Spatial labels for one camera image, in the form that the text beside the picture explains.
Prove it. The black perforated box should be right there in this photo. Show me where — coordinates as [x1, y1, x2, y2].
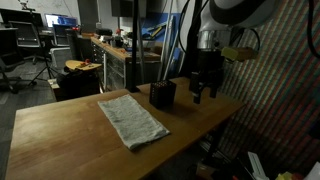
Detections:
[149, 80, 176, 109]

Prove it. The lit computer monitor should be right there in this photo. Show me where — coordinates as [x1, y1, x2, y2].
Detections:
[45, 14, 77, 27]

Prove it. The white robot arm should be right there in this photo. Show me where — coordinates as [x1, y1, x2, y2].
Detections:
[189, 0, 278, 104]

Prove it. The wooden top workbench cabinet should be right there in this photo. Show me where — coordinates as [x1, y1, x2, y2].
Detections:
[91, 37, 160, 91]

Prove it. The round wooden stool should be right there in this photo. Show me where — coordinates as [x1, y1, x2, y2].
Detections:
[65, 60, 101, 71]

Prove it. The black office chair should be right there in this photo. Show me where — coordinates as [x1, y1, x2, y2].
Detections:
[9, 21, 42, 64]

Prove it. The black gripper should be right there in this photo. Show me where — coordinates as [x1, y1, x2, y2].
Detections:
[189, 51, 224, 104]

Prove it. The white knitted towel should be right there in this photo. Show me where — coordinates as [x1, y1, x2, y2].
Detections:
[98, 95, 170, 150]

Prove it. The black vertical pole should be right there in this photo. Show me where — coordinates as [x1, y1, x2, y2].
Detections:
[128, 0, 139, 93]

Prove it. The yellowish wrist camera box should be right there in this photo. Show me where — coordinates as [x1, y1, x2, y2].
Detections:
[221, 47, 257, 61]

